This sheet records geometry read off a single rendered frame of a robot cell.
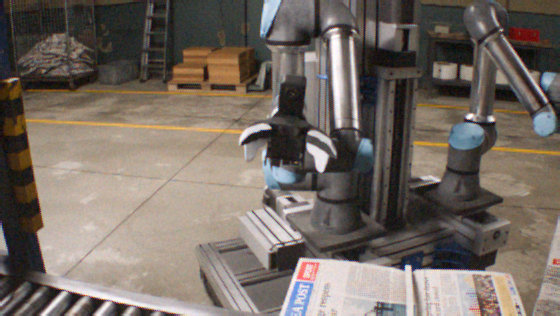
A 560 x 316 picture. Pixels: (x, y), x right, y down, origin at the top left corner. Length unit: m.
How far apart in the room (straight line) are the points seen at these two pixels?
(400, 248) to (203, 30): 7.01
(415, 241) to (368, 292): 0.81
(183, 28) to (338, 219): 7.19
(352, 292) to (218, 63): 6.41
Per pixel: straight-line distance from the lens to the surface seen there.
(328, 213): 1.38
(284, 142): 0.87
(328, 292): 0.78
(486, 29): 1.57
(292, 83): 0.86
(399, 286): 0.81
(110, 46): 9.08
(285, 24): 1.24
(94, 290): 1.25
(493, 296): 0.81
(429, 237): 1.62
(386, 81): 1.48
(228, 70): 7.04
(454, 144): 1.64
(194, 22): 8.29
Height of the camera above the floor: 1.48
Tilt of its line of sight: 19 degrees down
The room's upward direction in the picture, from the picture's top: straight up
